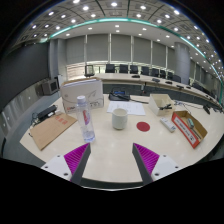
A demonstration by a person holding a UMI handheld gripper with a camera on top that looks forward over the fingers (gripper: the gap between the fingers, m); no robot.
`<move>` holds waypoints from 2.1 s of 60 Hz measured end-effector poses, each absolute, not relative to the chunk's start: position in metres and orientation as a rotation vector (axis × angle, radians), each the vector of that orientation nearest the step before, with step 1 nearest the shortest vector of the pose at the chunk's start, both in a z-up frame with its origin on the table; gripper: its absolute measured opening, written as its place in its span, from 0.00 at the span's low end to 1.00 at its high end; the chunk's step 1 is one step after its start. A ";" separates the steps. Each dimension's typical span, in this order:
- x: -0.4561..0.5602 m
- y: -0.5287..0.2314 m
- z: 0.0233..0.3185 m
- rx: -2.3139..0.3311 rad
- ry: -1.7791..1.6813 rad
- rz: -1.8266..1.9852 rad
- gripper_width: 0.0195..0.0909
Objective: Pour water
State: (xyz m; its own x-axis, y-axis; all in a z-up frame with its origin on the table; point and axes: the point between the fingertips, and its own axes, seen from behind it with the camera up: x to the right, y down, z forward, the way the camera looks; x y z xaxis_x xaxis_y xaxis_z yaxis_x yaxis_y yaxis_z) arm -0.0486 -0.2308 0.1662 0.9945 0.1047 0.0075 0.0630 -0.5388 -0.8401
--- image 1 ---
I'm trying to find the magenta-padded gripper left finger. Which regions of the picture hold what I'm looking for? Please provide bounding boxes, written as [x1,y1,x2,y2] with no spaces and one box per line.
[40,142,92,186]

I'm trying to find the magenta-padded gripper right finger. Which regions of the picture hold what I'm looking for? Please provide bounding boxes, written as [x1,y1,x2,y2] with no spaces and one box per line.
[131,142,183,186]

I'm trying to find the clear plastic water bottle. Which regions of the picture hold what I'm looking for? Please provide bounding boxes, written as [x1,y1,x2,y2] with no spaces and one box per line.
[75,95,97,144]

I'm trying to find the flat round red coaster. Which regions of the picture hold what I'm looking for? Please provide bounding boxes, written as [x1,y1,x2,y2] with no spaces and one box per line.
[135,121,151,133]

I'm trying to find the brown paper envelope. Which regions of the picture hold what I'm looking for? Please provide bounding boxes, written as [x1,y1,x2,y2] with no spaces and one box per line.
[29,112,78,152]

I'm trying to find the white ceramic mug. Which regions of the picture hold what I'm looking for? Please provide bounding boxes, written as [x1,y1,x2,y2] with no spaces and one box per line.
[111,107,129,131]

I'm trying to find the open red-edged cardboard box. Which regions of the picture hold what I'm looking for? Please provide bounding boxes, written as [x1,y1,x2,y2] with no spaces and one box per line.
[171,110,209,150]

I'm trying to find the white printed paper sheet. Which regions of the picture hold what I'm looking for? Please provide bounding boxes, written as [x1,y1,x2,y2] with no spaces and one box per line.
[106,100,147,117]

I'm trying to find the black marker in organizer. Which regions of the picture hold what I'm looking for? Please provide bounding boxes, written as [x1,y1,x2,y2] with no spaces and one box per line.
[159,103,173,111]

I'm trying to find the beige desk organizer tray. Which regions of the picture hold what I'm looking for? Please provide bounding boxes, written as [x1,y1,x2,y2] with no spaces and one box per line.
[148,93,176,117]

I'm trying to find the white printed paper carton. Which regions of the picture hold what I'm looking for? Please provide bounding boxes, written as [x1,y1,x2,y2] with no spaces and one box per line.
[59,77,105,114]

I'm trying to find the black desk conference unit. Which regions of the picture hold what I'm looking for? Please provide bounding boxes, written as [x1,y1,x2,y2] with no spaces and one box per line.
[108,87,131,102]

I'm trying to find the small grey monitor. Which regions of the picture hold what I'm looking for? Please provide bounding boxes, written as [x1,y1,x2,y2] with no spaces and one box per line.
[41,78,60,97]

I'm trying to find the black desk microphone base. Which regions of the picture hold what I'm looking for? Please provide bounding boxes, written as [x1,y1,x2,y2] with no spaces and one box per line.
[202,105,212,116]

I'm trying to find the long curved conference desk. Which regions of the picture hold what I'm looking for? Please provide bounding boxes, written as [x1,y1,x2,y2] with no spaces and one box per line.
[68,72,223,109]

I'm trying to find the row of black office chairs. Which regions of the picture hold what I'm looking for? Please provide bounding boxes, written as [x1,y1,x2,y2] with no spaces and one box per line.
[83,63,208,93]

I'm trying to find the recessed ceiling lights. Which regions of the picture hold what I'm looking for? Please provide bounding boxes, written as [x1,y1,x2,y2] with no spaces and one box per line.
[28,0,224,76]

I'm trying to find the black device with cables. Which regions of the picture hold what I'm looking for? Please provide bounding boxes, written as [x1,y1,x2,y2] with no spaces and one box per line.
[34,104,58,124]

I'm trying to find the thin black cable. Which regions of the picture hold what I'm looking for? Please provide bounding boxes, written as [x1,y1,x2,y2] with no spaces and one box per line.
[173,99,205,115]

